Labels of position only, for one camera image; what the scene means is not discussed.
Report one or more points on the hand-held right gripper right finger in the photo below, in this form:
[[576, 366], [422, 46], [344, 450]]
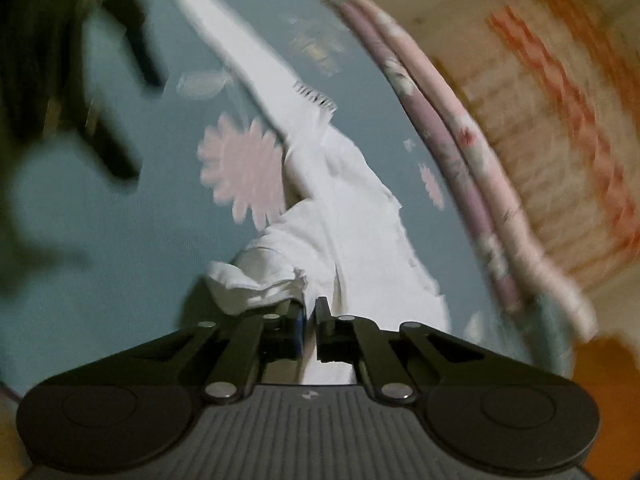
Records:
[[325, 335]]

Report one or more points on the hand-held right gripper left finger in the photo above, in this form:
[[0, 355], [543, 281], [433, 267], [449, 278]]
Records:
[[299, 332]]

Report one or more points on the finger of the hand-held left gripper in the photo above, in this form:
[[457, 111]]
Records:
[[110, 150], [140, 50]]

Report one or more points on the white t-shirt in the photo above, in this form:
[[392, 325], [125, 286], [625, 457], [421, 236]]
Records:
[[350, 220]]

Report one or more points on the bed with blue floral sheet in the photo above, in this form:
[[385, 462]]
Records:
[[150, 240]]

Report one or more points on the pink floral quilt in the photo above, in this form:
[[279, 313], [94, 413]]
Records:
[[480, 160]]

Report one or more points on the wooden headboard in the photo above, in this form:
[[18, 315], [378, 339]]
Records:
[[610, 400]]

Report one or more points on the patterned beige orange curtain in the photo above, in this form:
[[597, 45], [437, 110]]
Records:
[[565, 110]]

